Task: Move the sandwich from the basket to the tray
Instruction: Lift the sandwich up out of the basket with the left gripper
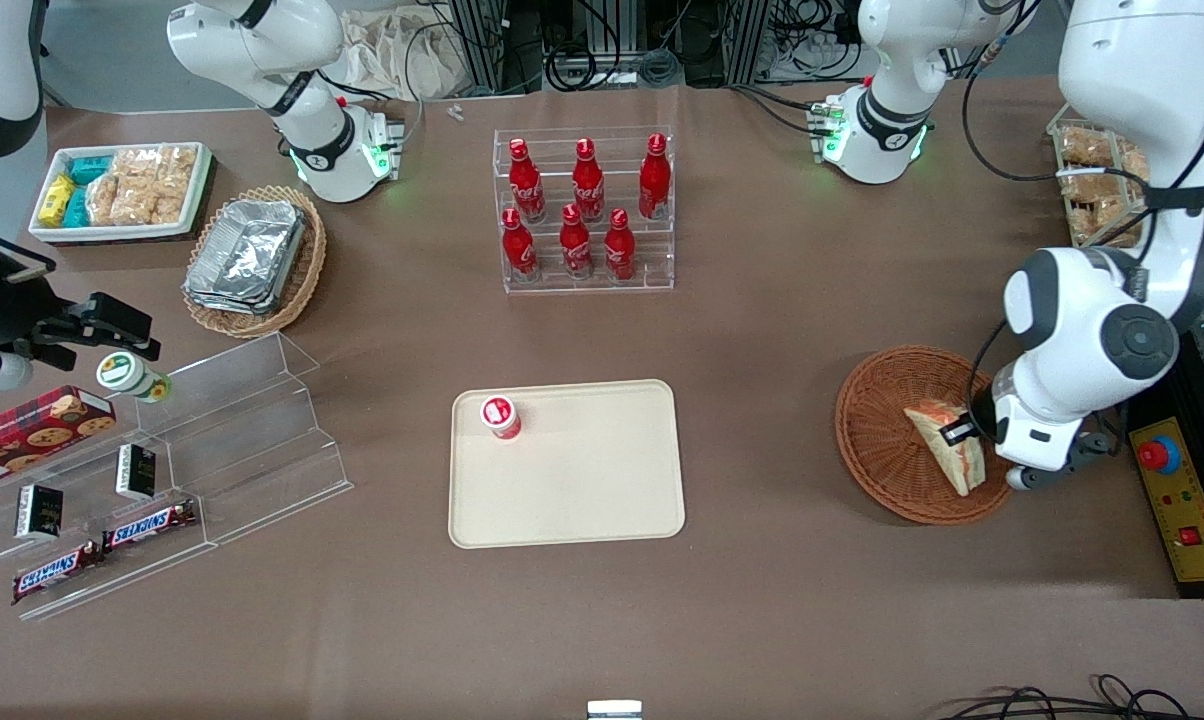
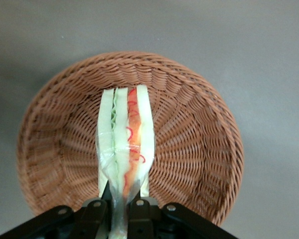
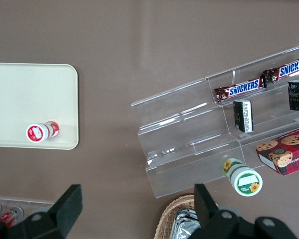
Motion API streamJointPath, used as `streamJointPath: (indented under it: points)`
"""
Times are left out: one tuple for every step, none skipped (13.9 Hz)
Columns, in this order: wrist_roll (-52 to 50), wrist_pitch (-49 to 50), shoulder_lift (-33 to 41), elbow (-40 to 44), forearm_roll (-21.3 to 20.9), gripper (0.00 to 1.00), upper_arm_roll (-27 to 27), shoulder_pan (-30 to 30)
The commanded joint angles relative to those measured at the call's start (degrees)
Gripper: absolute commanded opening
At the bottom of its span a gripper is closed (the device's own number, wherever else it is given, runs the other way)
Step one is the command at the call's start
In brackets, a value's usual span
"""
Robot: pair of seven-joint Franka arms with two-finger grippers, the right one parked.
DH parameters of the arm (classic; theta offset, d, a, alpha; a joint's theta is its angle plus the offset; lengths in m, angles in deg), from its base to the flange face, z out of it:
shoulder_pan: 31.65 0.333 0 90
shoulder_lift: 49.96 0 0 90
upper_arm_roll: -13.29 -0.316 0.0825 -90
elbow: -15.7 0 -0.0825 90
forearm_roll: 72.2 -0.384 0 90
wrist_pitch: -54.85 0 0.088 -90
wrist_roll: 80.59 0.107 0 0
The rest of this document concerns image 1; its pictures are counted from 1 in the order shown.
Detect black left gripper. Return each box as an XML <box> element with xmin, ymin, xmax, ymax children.
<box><xmin>940</xmin><ymin>384</ymin><xmax>1003</xmax><ymax>448</ymax></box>

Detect triangular sandwich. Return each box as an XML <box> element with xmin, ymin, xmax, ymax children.
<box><xmin>903</xmin><ymin>398</ymin><xmax>988</xmax><ymax>497</ymax></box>

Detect white rectangular snack tray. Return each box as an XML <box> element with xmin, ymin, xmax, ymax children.
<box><xmin>28</xmin><ymin>142</ymin><xmax>213</xmax><ymax>244</ymax></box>

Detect brown round wicker basket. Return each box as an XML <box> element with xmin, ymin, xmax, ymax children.
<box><xmin>835</xmin><ymin>346</ymin><xmax>1019</xmax><ymax>526</ymax></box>

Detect light oval wicker basket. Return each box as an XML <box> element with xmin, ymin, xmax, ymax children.
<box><xmin>182</xmin><ymin>185</ymin><xmax>328</xmax><ymax>339</ymax></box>

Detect beige plastic tray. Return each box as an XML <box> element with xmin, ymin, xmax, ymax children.
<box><xmin>448</xmin><ymin>379</ymin><xmax>686</xmax><ymax>550</ymax></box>

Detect green lid white cup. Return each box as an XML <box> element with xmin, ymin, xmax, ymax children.
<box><xmin>97</xmin><ymin>352</ymin><xmax>173</xmax><ymax>404</ymax></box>

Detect yellow snack packet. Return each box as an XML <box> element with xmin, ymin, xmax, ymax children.
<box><xmin>40</xmin><ymin>175</ymin><xmax>77</xmax><ymax>227</ymax></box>

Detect red plaid cookie box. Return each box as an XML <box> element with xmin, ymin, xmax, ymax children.
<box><xmin>0</xmin><ymin>385</ymin><xmax>118</xmax><ymax>496</ymax></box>

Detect stack of foil trays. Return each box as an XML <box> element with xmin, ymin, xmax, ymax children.
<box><xmin>184</xmin><ymin>198</ymin><xmax>308</xmax><ymax>317</ymax></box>

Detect small black box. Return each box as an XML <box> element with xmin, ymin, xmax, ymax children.
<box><xmin>115</xmin><ymin>445</ymin><xmax>158</xmax><ymax>501</ymax></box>
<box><xmin>15</xmin><ymin>484</ymin><xmax>64</xmax><ymax>542</ymax></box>

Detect clear acrylic stepped shelf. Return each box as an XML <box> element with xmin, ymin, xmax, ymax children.
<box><xmin>0</xmin><ymin>332</ymin><xmax>355</xmax><ymax>623</ymax></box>

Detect Snickers chocolate bar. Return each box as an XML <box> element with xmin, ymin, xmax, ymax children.
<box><xmin>102</xmin><ymin>500</ymin><xmax>199</xmax><ymax>553</ymax></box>
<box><xmin>12</xmin><ymin>541</ymin><xmax>106</xmax><ymax>605</ymax></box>

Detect bagged rice cracker snack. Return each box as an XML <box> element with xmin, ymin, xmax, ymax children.
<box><xmin>1060</xmin><ymin>168</ymin><xmax>1149</xmax><ymax>207</ymax></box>
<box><xmin>1082</xmin><ymin>196</ymin><xmax>1149</xmax><ymax>247</ymax></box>
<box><xmin>1059</xmin><ymin>125</ymin><xmax>1123</xmax><ymax>168</ymax></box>

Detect yellow black emergency stop box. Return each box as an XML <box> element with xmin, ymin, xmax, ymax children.
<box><xmin>1127</xmin><ymin>415</ymin><xmax>1204</xmax><ymax>599</ymax></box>

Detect clear acrylic bottle rack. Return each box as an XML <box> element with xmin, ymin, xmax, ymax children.
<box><xmin>492</xmin><ymin>125</ymin><xmax>676</xmax><ymax>294</ymax></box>

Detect red lid yogurt cup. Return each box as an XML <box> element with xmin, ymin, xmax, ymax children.
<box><xmin>479</xmin><ymin>395</ymin><xmax>523</xmax><ymax>441</ymax></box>

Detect red cola bottle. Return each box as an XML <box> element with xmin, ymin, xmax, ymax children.
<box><xmin>508</xmin><ymin>138</ymin><xmax>547</xmax><ymax>223</ymax></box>
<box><xmin>559</xmin><ymin>203</ymin><xmax>594</xmax><ymax>280</ymax></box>
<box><xmin>638</xmin><ymin>133</ymin><xmax>672</xmax><ymax>221</ymax></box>
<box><xmin>603</xmin><ymin>207</ymin><xmax>636</xmax><ymax>283</ymax></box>
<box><xmin>502</xmin><ymin>207</ymin><xmax>540</xmax><ymax>283</ymax></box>
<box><xmin>572</xmin><ymin>138</ymin><xmax>606</xmax><ymax>223</ymax></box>

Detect white wire rack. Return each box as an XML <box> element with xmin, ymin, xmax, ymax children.
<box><xmin>1047</xmin><ymin>112</ymin><xmax>1204</xmax><ymax>251</ymax></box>

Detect black cables at table edge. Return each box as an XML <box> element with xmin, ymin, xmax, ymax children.
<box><xmin>947</xmin><ymin>675</ymin><xmax>1204</xmax><ymax>720</ymax></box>

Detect black left base cables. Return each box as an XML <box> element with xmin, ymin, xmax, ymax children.
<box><xmin>732</xmin><ymin>83</ymin><xmax>833</xmax><ymax>136</ymax></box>

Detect black base cables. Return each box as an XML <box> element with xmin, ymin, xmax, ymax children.
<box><xmin>317</xmin><ymin>15</ymin><xmax>428</xmax><ymax>153</ymax></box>
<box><xmin>732</xmin><ymin>83</ymin><xmax>833</xmax><ymax>136</ymax></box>

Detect black right base cables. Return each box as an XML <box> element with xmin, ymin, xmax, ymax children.
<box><xmin>317</xmin><ymin>15</ymin><xmax>428</xmax><ymax>153</ymax></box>

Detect aluminium frame post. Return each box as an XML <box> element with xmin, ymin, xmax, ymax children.
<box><xmin>727</xmin><ymin>0</ymin><xmax>773</xmax><ymax>87</ymax></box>
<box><xmin>449</xmin><ymin>0</ymin><xmax>509</xmax><ymax>97</ymax></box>

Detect coiled black cable bundle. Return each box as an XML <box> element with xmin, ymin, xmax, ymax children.
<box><xmin>545</xmin><ymin>45</ymin><xmax>683</xmax><ymax>91</ymax></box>

